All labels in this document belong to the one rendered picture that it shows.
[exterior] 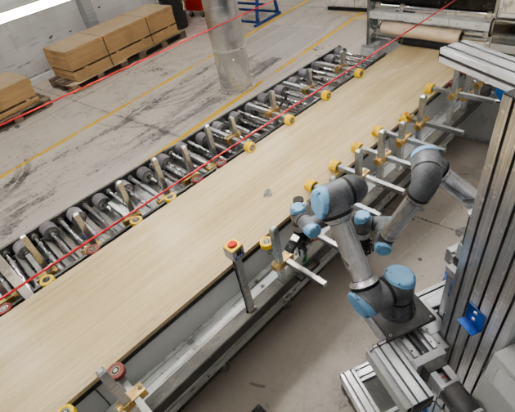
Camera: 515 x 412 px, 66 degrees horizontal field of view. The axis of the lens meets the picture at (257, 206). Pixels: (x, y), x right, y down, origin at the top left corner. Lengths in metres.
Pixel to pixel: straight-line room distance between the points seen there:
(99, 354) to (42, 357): 0.30
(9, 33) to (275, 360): 7.34
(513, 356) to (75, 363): 1.80
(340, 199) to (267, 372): 1.65
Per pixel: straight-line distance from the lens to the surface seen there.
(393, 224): 1.82
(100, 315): 2.29
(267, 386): 2.82
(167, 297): 2.20
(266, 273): 2.50
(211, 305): 2.35
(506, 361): 1.57
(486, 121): 4.62
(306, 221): 1.87
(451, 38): 4.30
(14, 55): 8.73
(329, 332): 2.96
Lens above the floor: 2.55
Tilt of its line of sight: 41 degrees down
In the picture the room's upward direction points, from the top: 12 degrees counter-clockwise
